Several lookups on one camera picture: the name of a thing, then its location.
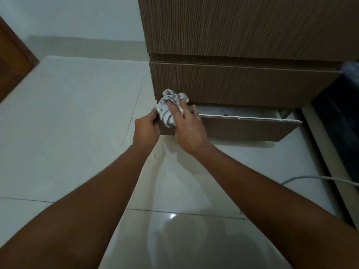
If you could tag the person's left hand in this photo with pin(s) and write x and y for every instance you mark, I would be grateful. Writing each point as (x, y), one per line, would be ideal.
(145, 131)

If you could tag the person's right hand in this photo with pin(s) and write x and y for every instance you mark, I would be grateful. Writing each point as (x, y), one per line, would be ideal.
(190, 131)

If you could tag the white checkered cleaning cloth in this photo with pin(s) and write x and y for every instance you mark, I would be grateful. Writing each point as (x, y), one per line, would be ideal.
(164, 112)

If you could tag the brown wooden drawer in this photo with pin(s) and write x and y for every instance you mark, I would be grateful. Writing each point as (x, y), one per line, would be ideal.
(252, 25)
(238, 84)
(246, 128)

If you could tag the person's left forearm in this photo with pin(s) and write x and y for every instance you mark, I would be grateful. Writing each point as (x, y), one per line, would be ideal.
(84, 215)

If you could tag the person's right forearm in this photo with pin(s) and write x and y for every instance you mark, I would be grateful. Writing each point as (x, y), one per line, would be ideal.
(280, 215)

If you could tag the brown wooden drawer cabinet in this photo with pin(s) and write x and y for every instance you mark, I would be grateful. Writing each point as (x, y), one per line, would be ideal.
(224, 58)

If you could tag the dark bed base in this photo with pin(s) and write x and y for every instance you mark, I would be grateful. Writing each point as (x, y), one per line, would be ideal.
(336, 123)

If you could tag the brown wooden door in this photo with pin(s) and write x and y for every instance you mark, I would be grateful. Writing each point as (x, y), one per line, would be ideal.
(14, 67)

